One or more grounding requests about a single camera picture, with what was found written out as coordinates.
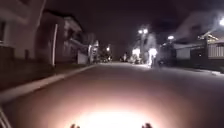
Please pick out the dark pavement strip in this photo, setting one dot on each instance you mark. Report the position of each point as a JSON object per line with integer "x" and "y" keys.
{"x": 23, "y": 71}

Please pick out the robot's own part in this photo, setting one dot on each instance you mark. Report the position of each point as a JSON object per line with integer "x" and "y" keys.
{"x": 146, "y": 126}
{"x": 74, "y": 126}

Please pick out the pale building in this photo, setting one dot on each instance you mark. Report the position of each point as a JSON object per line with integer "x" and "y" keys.
{"x": 20, "y": 26}

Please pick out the pale pole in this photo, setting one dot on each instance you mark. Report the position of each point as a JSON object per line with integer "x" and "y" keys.
{"x": 54, "y": 45}

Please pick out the building with balcony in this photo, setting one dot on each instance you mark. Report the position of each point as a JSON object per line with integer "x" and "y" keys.
{"x": 66, "y": 40}

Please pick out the dark asphalt road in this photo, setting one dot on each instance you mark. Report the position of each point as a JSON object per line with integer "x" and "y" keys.
{"x": 133, "y": 86}

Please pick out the street lamp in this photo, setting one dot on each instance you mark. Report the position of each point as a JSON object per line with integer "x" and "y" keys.
{"x": 143, "y": 36}

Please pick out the building with fence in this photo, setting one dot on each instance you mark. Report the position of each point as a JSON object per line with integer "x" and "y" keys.
{"x": 203, "y": 43}

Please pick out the pale concrete kerb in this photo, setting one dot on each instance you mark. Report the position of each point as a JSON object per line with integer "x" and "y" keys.
{"x": 40, "y": 83}

